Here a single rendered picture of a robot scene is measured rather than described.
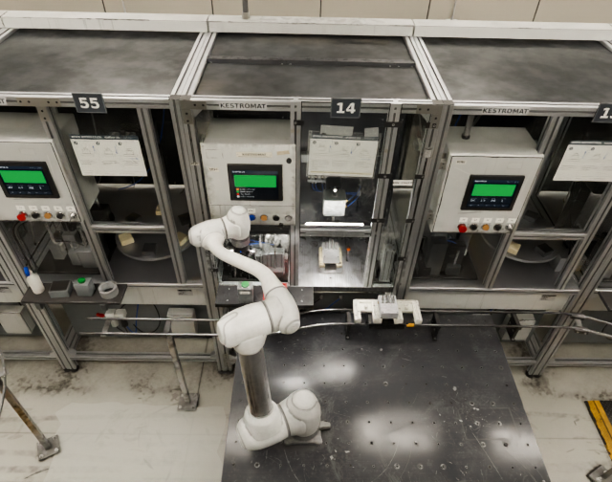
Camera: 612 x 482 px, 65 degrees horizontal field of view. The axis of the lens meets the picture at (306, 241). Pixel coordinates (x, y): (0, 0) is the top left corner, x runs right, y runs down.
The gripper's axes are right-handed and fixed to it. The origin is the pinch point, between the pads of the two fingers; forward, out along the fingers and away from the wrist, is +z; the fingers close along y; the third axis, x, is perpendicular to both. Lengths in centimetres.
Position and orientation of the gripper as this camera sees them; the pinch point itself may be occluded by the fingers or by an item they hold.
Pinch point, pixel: (243, 271)
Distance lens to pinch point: 250.7
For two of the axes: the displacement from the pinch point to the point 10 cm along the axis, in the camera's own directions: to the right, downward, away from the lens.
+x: 0.0, 6.8, -7.3
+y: -10.0, -0.2, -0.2
